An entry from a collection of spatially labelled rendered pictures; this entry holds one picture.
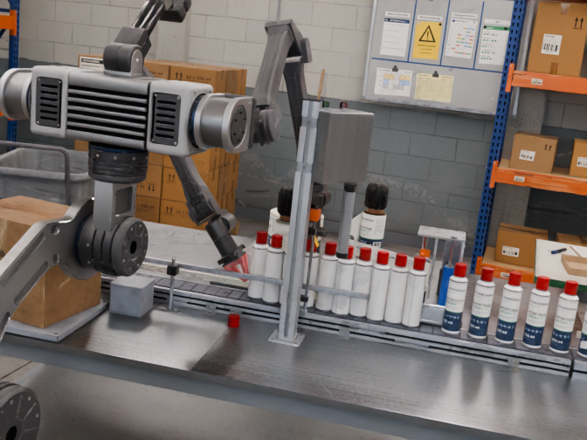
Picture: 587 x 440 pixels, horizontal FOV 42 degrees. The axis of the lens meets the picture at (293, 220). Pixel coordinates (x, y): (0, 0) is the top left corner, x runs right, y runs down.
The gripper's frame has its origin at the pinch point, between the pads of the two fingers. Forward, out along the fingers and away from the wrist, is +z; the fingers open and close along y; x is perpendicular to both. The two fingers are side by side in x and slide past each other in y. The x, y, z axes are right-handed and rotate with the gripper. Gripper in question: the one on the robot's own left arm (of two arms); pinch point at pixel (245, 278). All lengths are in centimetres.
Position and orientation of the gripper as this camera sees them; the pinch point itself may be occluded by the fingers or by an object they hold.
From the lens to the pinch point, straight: 229.1
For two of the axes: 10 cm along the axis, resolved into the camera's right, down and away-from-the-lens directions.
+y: 2.1, -2.1, 9.6
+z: 5.0, 8.6, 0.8
